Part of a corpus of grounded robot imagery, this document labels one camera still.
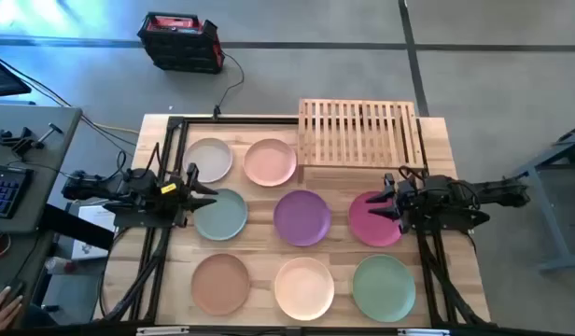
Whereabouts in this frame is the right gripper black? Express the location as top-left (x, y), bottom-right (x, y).
top-left (365, 173), bottom-right (425, 234)

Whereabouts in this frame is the red and black toolbox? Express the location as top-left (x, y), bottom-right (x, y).
top-left (136, 11), bottom-right (226, 75)

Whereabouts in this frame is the white metal bracket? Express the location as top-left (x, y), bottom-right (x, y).
top-left (398, 328), bottom-right (451, 336)
top-left (136, 326), bottom-right (190, 336)

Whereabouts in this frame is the purple plate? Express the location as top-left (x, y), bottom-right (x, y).
top-left (273, 189), bottom-right (332, 247)

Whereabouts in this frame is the grey metal table frame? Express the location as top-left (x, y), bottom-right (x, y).
top-left (513, 121), bottom-right (575, 274)

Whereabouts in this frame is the grey side desk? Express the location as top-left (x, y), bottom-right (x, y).
top-left (0, 103), bottom-right (83, 330)

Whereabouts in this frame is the clear plastic bottle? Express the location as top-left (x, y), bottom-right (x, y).
top-left (44, 256), bottom-right (77, 275)

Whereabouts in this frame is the magenta plate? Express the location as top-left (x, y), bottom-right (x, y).
top-left (347, 190), bottom-right (404, 247)

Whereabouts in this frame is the black aluminium table frame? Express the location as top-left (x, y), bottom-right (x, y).
top-left (100, 115), bottom-right (492, 328)

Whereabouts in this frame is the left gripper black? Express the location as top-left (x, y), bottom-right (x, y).
top-left (151, 162), bottom-right (219, 217)

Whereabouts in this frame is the person's hand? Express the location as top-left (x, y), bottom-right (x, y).
top-left (0, 286), bottom-right (25, 331)

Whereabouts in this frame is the slatted wooden shelf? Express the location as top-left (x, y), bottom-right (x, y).
top-left (296, 98), bottom-right (427, 184)

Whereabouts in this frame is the black keyboard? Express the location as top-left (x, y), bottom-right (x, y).
top-left (0, 163), bottom-right (35, 219)

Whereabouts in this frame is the pink plate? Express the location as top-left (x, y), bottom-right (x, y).
top-left (243, 138), bottom-right (298, 188)

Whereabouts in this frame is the black desk clamp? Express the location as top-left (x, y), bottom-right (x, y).
top-left (0, 122), bottom-right (64, 158)

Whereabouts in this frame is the dark angled screen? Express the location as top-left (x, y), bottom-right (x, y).
top-left (0, 53), bottom-right (33, 99)

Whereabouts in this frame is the green plate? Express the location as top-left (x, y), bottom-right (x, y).
top-left (352, 254), bottom-right (417, 323)

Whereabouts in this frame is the black power cable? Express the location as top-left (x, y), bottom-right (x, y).
top-left (212, 51), bottom-right (245, 120)

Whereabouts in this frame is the cream peach plate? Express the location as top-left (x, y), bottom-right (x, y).
top-left (273, 257), bottom-right (336, 322)

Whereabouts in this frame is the black flat bar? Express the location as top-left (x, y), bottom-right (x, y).
top-left (38, 203), bottom-right (116, 252)

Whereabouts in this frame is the brown plate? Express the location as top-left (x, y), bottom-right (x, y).
top-left (190, 253), bottom-right (251, 316)

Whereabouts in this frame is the white cardboard box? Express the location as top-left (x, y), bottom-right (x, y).
top-left (71, 204), bottom-right (117, 261)

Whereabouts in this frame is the teal plate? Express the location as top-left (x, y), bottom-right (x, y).
top-left (192, 188), bottom-right (249, 242)

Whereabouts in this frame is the pale grey plate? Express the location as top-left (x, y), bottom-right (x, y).
top-left (182, 137), bottom-right (234, 184)

